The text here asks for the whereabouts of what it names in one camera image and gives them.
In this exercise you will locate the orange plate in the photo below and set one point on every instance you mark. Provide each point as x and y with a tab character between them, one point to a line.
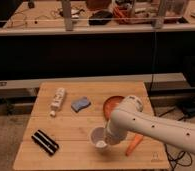
110	104

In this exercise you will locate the orange carrot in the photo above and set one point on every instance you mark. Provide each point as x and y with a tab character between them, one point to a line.
133	144

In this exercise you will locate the left metal frame post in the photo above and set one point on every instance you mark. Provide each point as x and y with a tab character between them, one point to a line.
66	7

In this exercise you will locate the black rectangular case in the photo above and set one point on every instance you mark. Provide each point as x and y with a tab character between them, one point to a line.
45	142

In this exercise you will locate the white tube bottle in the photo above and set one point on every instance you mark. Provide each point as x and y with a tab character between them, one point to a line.
57	101

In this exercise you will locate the black power adapter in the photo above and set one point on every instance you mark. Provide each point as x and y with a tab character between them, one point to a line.
188	108

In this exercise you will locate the black bag on bench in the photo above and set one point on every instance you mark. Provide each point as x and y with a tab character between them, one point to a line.
101	17

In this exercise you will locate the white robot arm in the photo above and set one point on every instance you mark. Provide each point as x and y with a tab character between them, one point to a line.
127	117

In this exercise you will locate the metal frame post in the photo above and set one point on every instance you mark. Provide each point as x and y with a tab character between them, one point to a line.
66	7
159	19

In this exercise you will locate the wooden back workbench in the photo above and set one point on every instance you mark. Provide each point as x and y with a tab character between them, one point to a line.
60	17

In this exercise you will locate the white ceramic cup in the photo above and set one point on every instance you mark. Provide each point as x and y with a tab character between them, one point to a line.
97	138

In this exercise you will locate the orange tool on bench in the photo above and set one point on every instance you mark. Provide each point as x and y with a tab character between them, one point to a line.
121	16

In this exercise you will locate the blue sponge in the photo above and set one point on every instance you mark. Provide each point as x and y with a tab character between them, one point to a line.
80	104

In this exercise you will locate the right metal frame post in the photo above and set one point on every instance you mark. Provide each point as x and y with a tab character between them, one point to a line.
159	19

